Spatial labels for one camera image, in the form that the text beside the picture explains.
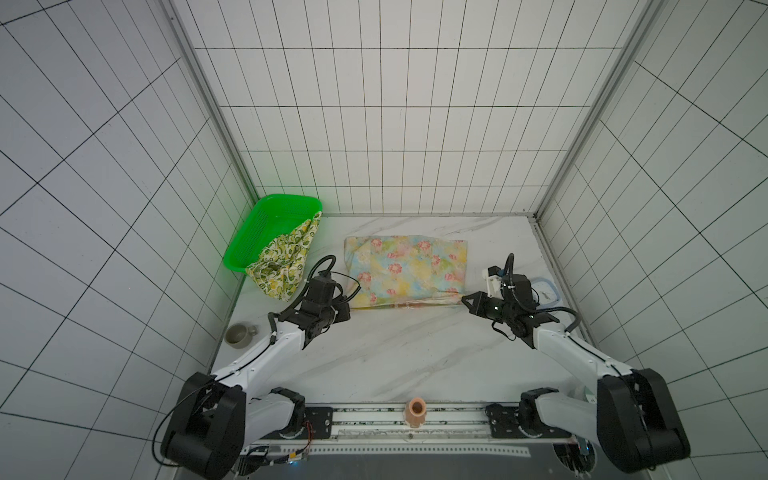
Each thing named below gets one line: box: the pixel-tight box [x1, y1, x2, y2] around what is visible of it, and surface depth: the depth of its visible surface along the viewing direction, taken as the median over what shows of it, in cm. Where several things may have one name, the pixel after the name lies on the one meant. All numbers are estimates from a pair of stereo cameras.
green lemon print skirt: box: [246, 212, 322, 302], surface depth 97 cm
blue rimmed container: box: [531, 276, 563, 309], surface depth 96 cm
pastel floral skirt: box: [344, 235, 468, 309], surface depth 103 cm
